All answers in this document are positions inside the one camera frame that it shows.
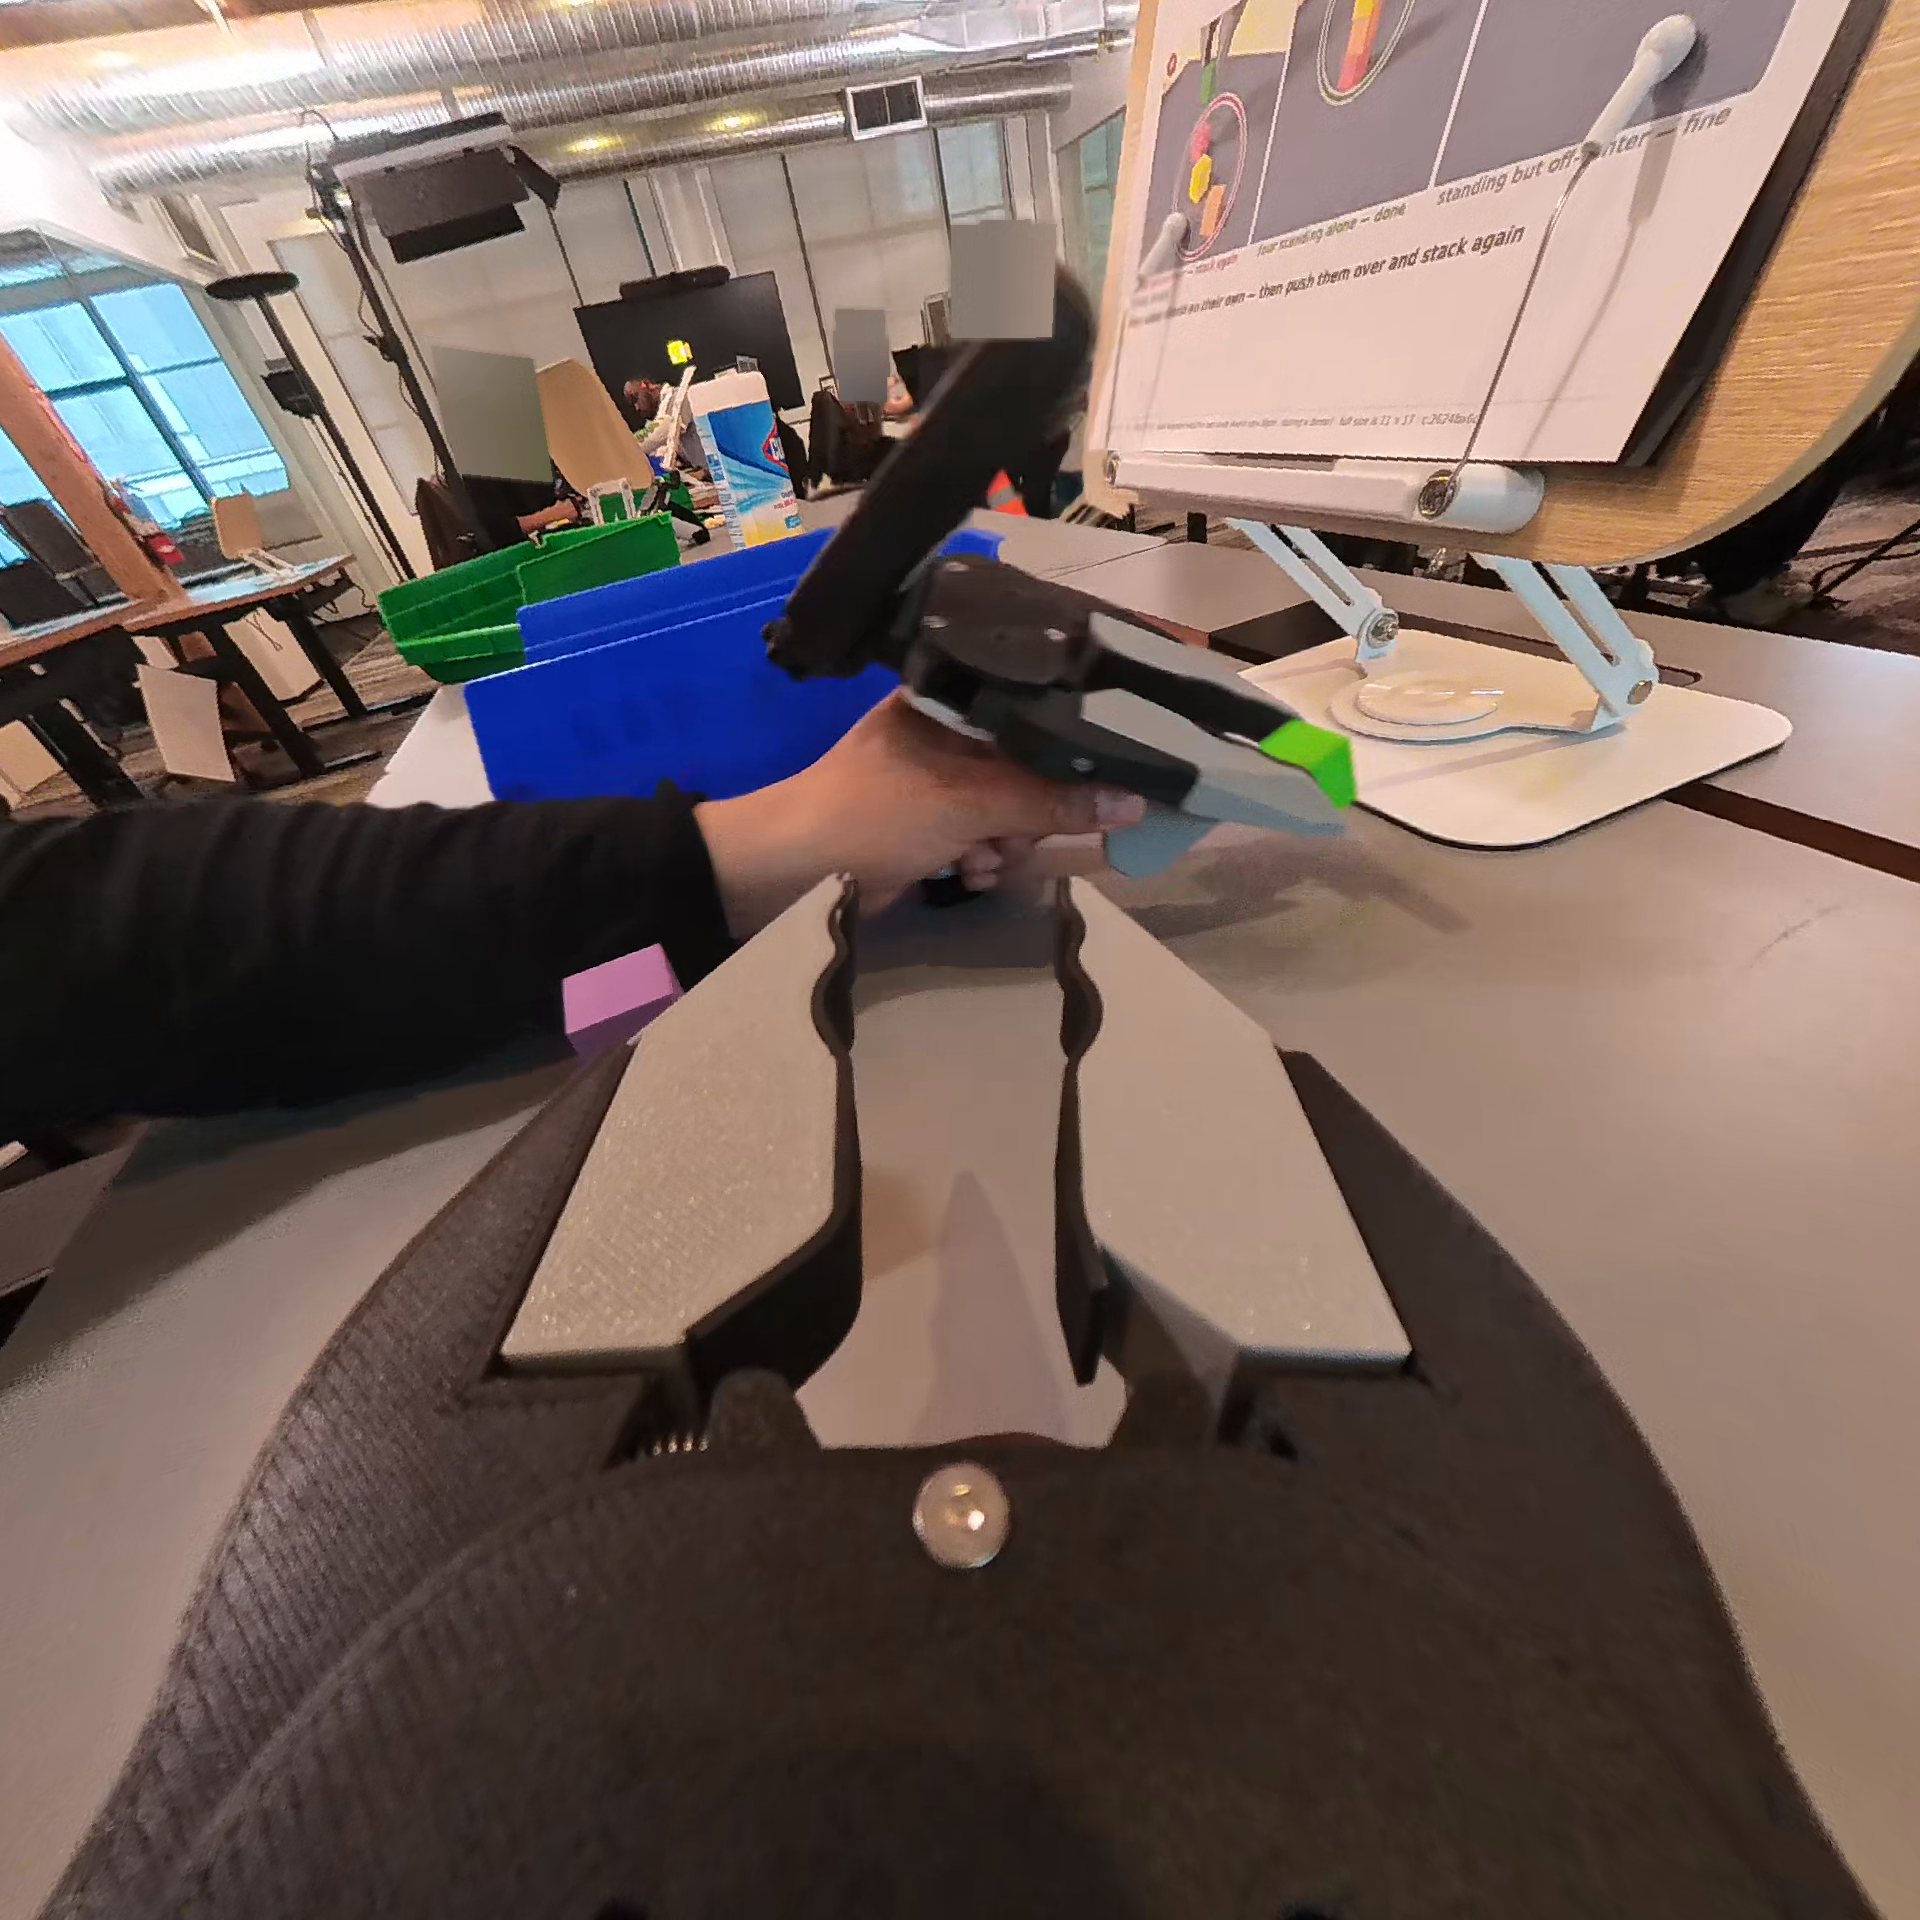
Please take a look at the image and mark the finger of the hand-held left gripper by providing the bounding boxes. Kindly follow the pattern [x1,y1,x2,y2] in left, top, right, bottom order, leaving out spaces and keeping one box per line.
[994,702,1352,885]
[1078,611,1302,746]

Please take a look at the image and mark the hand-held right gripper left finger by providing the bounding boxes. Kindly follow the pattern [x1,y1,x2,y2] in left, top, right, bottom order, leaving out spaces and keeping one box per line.
[498,872,867,1377]

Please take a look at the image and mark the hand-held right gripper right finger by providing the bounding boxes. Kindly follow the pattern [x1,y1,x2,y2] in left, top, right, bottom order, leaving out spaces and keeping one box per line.
[1051,875,1415,1385]

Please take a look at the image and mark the green foam cube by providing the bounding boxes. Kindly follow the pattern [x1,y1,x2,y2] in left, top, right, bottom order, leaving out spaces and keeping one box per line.
[1259,720,1360,811]

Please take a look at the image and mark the person's left forearm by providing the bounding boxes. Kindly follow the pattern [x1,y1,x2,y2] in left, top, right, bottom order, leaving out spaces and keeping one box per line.
[0,791,741,1145]

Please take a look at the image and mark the purple foam cube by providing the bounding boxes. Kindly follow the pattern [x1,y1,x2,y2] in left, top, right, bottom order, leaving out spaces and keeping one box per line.
[563,944,683,1057]

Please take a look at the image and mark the person's left hand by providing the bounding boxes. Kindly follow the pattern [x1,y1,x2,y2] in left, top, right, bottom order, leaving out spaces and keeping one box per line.
[694,690,1151,950]

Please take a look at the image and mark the disinfecting wipes canister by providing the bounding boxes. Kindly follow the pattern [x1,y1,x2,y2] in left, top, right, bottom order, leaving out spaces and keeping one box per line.
[688,373,807,550]

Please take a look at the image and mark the blue plastic bin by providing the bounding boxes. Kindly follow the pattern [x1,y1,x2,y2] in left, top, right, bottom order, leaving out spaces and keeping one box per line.
[462,528,1003,807]

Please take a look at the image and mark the printed instruction sheet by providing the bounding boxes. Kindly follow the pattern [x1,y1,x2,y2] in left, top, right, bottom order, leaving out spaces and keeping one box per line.
[1101,0,1895,470]

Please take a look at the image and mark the green plastic bin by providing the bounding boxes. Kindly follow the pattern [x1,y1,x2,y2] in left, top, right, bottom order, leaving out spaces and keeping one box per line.
[374,513,683,685]

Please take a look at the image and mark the wooden book stand white base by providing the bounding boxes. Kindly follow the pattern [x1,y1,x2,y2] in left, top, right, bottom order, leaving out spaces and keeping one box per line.
[1078,0,1920,853]

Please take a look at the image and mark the black studio light panel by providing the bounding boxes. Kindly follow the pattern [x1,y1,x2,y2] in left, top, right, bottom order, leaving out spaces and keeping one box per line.
[307,114,566,265]

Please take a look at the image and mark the white paper sheet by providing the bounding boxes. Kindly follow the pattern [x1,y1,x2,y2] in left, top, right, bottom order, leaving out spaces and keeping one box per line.
[135,663,240,784]

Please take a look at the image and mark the wooden top desk black legs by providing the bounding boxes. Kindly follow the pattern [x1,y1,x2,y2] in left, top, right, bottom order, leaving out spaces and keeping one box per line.
[0,550,380,807]

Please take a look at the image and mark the black floor lamp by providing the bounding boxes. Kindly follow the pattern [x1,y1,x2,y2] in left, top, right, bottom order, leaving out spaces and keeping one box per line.
[207,270,378,577]

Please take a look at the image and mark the large paned window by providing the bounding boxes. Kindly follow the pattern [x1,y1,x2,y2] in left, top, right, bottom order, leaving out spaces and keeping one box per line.
[0,277,291,521]

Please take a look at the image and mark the wooden pillar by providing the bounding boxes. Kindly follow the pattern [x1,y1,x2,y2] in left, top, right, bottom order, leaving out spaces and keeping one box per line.
[0,336,168,605]

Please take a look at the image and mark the black wall screen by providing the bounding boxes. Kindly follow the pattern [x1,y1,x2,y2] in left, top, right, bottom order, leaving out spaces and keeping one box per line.
[573,270,807,431]

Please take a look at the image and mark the silver ceiling duct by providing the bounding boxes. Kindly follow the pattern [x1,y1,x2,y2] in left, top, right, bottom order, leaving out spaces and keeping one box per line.
[0,0,1146,166]

